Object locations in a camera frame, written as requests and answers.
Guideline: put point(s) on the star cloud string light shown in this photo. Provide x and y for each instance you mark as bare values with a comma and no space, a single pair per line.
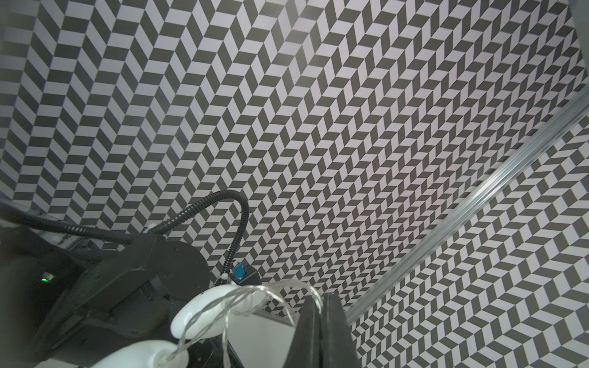
207,315

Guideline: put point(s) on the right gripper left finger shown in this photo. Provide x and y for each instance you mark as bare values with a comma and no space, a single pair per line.
305,349

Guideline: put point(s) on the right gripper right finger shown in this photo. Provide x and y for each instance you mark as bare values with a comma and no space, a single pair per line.
337,347

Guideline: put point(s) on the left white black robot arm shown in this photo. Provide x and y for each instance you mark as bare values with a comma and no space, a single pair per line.
78,293

